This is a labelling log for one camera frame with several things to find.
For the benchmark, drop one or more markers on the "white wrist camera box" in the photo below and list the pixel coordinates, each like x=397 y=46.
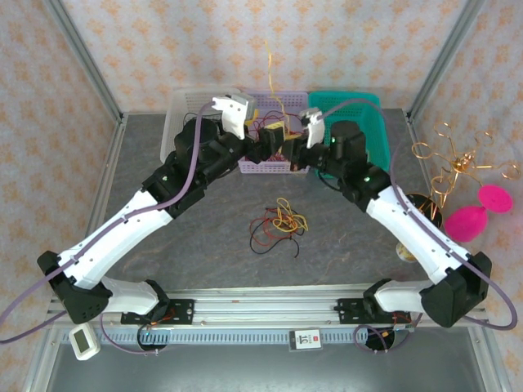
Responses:
x=314 y=128
x=235 y=112

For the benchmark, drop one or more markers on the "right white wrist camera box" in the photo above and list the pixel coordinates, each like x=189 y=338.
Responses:
x=314 y=128

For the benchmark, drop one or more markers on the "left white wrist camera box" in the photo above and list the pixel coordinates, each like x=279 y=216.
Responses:
x=235 y=112

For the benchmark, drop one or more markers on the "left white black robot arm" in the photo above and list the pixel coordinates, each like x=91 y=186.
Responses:
x=114 y=237

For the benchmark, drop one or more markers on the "lilac plastic basket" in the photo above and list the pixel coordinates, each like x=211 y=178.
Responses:
x=269 y=167

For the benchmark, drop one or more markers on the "black round gold-rimmed base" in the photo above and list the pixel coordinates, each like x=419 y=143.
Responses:
x=429 y=206

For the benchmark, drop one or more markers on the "white digital timer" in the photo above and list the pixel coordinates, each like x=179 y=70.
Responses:
x=83 y=343

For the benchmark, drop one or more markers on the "teal plastic basket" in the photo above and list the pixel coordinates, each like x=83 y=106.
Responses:
x=378 y=134

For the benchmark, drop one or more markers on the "pink makeup sponges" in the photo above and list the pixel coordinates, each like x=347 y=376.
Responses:
x=466 y=224

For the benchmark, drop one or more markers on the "aluminium mounting rail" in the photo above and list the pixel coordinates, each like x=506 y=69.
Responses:
x=265 y=308

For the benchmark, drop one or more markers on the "white label card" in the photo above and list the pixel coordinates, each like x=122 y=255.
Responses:
x=305 y=339

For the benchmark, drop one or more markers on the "white plastic basket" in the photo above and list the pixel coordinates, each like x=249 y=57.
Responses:
x=171 y=122

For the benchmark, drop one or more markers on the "aluminium frame post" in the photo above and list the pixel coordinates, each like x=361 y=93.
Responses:
x=445 y=61
x=83 y=61

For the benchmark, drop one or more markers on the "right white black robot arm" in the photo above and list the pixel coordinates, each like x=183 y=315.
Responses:
x=421 y=241

